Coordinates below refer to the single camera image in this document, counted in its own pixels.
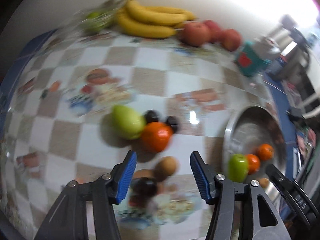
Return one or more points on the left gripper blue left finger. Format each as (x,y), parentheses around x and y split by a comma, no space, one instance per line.
(123,176)

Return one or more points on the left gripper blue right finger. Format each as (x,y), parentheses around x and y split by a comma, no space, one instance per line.
(204,176)

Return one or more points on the orange tangerine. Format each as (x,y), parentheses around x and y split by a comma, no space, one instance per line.
(156,136)
(265,152)

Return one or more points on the orange with sticker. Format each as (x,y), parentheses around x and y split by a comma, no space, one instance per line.
(253,163)

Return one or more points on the dark plum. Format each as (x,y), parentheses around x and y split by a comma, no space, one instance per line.
(145,186)
(173,123)
(151,116)

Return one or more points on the checkered printed tablecloth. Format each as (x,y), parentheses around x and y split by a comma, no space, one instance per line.
(76,106)

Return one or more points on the teal box with red crab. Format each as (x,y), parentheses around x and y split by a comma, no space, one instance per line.
(249,62)

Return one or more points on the stainless steel kettle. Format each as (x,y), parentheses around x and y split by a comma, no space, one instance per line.
(294,59)

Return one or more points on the far red apple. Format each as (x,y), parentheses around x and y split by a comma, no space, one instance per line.
(231,39)

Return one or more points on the red apple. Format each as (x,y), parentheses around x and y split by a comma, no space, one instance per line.
(195,34)
(215,30)
(231,39)

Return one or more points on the front red apple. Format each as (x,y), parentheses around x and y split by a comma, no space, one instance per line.
(195,34)

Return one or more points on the middle red apple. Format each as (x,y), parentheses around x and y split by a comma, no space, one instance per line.
(215,30)

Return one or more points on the white power adapter lamp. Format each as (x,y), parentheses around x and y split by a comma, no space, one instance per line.
(270,46)

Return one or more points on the yellow banana bunch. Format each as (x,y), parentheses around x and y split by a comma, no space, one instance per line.
(137,20)

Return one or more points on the clear box of green fruit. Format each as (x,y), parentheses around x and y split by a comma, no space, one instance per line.
(95,20)

